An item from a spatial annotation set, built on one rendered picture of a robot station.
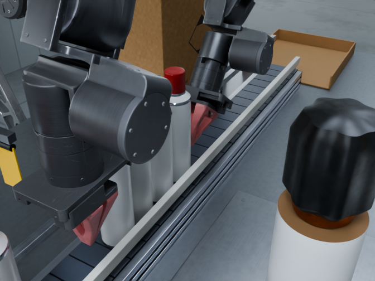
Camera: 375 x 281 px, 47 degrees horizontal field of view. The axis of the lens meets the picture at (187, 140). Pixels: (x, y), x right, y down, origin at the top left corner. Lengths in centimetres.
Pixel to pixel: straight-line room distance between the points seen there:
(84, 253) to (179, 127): 24
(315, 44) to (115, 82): 125
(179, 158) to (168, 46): 36
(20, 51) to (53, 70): 322
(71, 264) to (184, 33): 62
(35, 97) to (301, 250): 28
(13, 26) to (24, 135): 251
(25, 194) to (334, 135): 27
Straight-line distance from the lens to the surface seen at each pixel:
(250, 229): 69
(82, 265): 65
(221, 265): 64
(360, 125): 38
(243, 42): 75
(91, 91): 34
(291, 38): 156
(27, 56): 364
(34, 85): 36
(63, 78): 36
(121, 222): 63
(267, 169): 89
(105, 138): 32
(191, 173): 73
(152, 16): 99
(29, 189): 42
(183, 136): 71
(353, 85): 130
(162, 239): 68
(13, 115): 153
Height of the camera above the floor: 136
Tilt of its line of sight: 33 degrees down
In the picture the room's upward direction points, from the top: straight up
